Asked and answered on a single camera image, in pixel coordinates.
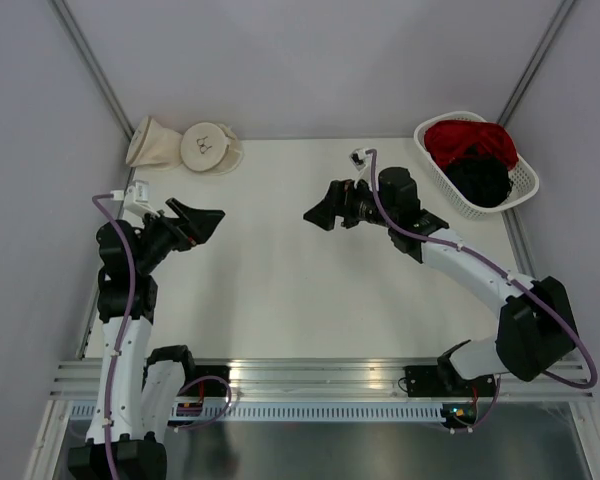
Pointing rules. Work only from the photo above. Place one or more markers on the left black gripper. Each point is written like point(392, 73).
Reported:
point(195, 227)

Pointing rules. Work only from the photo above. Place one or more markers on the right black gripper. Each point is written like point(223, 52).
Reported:
point(341, 198)

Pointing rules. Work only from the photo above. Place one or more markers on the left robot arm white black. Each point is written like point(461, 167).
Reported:
point(137, 387)

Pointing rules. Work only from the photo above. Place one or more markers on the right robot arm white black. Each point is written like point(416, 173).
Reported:
point(535, 327)

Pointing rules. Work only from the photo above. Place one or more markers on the red bra in basket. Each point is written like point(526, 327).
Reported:
point(448, 141)

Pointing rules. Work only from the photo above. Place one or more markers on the white plastic laundry basket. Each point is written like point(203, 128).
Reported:
point(524, 178)

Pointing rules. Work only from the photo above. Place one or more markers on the black bra in basket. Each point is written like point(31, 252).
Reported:
point(480, 177)

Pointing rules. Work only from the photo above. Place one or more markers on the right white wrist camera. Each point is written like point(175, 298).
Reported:
point(365, 162)

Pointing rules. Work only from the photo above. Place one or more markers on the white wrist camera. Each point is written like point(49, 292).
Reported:
point(365, 162)
point(135, 199)

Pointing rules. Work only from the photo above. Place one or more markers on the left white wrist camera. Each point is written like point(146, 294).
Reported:
point(135, 199)

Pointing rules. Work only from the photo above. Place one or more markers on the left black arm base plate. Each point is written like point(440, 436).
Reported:
point(206, 381)

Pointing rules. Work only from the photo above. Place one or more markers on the aluminium mounting rail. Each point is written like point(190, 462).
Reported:
point(373, 380)

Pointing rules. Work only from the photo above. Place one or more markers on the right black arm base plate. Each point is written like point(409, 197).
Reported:
point(427, 381)

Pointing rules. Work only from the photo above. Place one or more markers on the white slotted cable duct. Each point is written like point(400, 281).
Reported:
point(332, 412)

